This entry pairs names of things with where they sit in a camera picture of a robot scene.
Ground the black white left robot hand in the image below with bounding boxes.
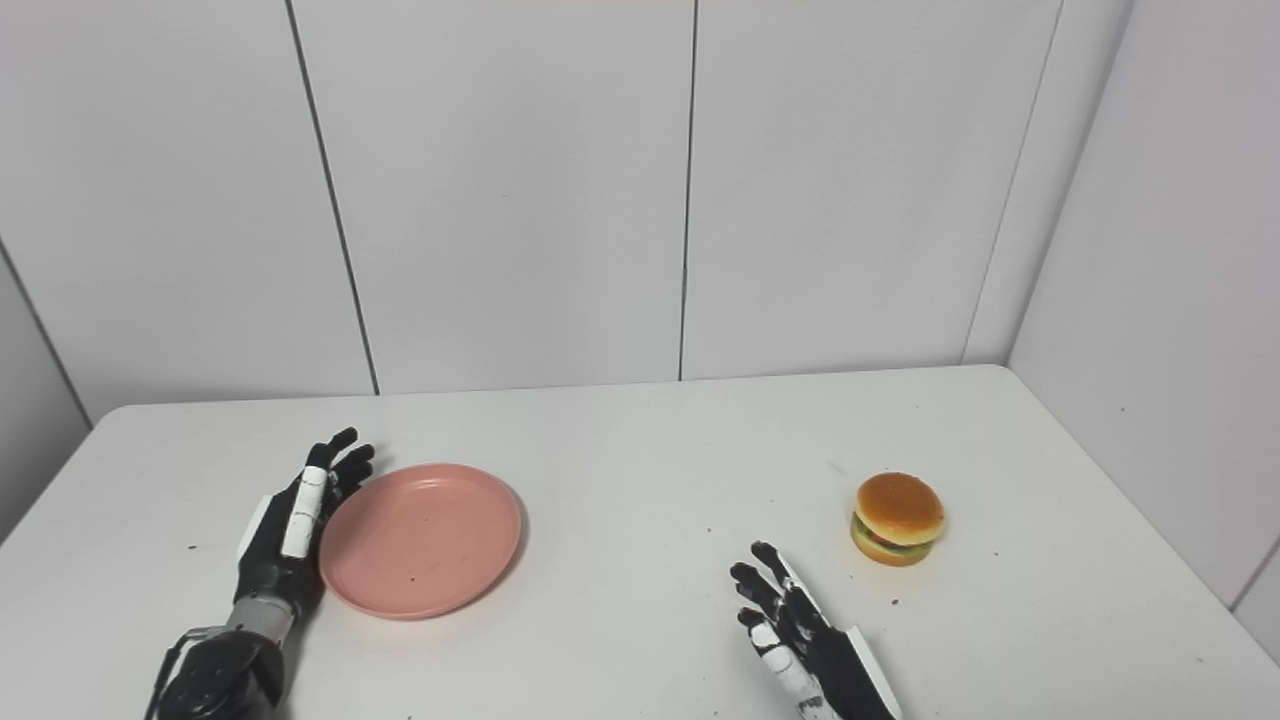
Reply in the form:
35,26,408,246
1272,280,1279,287
234,427,376,606

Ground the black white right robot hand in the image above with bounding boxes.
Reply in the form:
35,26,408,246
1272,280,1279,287
729,541,903,720

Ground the pink round plate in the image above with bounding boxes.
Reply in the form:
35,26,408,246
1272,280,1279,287
318,462,524,621

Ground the toy hamburger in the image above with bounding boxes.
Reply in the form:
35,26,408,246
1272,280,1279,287
850,472,946,568

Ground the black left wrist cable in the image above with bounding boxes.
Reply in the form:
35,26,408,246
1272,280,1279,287
143,626,223,720

